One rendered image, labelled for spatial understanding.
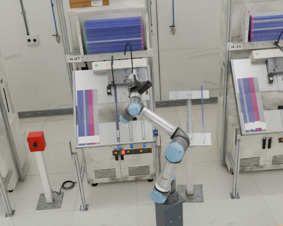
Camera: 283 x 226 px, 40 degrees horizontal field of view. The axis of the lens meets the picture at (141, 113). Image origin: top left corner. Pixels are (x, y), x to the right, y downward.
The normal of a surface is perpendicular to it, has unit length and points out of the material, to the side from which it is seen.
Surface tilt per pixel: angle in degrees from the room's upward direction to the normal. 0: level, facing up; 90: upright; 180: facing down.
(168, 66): 90
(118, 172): 90
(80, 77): 46
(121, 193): 0
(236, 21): 90
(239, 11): 90
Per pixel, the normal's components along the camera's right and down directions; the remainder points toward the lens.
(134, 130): -0.01, -0.25
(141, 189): -0.07, -0.87
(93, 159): 0.04, 0.48
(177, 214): 0.49, 0.39
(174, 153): -0.39, 0.36
